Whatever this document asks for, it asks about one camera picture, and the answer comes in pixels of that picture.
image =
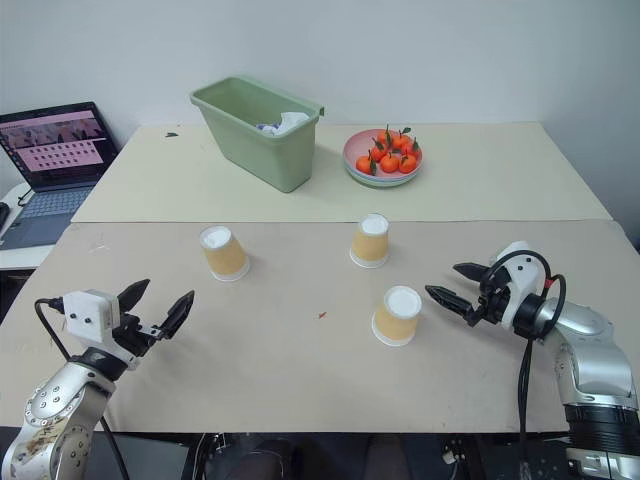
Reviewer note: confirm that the small white connector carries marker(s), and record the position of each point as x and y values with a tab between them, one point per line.
450	455

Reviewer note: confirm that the pink bowl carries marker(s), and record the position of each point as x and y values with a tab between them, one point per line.
357	145

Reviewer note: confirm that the orange tangerine with leaf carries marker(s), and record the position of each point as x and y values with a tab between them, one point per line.
365	164
407	164
383	136
377	153
390	163
411	148
400	140

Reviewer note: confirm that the tan paper cup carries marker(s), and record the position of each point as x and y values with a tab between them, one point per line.
226	257
396	322
370	245

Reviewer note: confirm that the pale green bowl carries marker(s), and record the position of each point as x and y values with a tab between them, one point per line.
385	182

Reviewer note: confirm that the crumpled white paper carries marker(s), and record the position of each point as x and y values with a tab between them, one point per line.
292	121

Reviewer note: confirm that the crumpled purple white wrapper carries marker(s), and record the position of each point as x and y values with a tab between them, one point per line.
266	128

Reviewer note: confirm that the open grey laptop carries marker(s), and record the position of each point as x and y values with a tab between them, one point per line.
50	160

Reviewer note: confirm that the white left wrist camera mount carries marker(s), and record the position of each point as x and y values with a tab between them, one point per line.
87	312

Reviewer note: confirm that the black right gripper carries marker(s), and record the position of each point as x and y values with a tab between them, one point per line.
492	302

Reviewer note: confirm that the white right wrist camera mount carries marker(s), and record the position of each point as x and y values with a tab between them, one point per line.
522	277

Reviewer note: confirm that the green plastic bin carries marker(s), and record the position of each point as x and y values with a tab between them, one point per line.
260	150

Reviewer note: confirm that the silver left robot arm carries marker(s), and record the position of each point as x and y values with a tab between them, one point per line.
55	400

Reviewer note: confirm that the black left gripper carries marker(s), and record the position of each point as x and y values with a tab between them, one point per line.
131	340

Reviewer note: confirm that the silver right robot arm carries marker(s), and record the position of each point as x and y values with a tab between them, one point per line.
595	360

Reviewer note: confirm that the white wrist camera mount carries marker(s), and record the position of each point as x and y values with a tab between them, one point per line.
522	277
87	312

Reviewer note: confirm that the dark rounded shape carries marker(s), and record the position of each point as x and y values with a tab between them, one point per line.
250	457

